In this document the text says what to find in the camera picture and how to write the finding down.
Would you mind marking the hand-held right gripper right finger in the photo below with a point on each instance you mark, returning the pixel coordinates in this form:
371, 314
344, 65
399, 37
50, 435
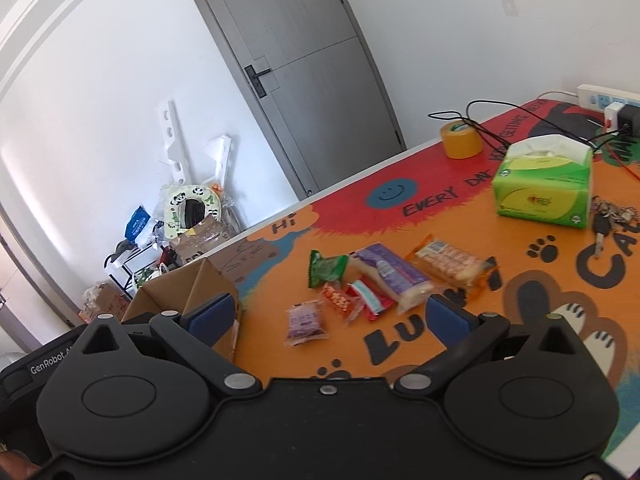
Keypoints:
447, 319

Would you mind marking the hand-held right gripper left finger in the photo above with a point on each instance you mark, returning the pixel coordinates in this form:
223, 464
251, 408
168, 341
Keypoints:
214, 316

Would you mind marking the brown cardboard box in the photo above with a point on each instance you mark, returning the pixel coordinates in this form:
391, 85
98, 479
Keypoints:
200, 280

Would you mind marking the orange biscuit packet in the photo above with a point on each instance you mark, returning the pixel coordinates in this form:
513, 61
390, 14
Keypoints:
450, 262

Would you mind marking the purple bread packet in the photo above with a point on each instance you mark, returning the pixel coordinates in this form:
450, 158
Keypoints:
395, 272

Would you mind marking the red snack packet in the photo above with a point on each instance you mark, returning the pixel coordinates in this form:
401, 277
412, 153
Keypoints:
372, 300

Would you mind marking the small purple snack packet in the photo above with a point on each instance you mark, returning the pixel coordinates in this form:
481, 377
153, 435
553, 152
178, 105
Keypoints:
305, 322

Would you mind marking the orange-red snack packet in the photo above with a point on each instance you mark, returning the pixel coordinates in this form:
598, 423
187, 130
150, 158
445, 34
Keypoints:
340, 302

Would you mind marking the green snack packet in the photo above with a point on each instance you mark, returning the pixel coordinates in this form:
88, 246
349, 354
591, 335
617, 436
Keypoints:
326, 269

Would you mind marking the person's left hand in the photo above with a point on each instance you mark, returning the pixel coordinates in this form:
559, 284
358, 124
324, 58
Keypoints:
15, 466

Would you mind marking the brown printed carton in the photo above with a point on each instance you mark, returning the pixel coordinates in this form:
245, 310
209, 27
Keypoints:
200, 242

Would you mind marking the cat printed table mat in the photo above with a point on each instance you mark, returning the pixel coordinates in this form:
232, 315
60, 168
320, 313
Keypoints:
480, 220

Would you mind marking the black shoe rack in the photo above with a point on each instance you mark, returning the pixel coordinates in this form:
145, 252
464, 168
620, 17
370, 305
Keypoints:
120, 265

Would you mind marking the orange cardboard carton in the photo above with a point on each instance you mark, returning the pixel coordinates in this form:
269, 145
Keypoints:
107, 302

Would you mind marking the panda print toilet seat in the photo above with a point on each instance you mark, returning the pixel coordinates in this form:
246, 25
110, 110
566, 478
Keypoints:
175, 215

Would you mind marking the blue plastic bag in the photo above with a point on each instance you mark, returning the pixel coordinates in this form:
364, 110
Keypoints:
137, 222

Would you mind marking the green tissue box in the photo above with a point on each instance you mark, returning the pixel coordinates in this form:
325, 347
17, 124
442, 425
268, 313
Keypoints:
542, 190

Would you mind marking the yellow tape roll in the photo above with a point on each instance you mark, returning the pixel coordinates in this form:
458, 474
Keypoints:
461, 142

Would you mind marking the white plank with holes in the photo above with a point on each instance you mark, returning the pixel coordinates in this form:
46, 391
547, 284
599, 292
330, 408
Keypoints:
172, 140

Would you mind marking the bunch of keys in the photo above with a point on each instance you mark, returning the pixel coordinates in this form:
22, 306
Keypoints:
605, 222

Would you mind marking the grey door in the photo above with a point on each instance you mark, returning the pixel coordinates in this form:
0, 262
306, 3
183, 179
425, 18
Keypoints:
300, 85

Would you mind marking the white plug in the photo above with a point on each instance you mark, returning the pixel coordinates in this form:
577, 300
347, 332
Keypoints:
612, 114

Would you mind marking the black charger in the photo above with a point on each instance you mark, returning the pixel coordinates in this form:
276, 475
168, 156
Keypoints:
631, 121

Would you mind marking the white power strip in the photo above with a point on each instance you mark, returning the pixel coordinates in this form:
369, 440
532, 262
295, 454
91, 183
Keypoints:
600, 95

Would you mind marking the white bracket frame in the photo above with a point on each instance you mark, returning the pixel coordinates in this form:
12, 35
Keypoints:
220, 157

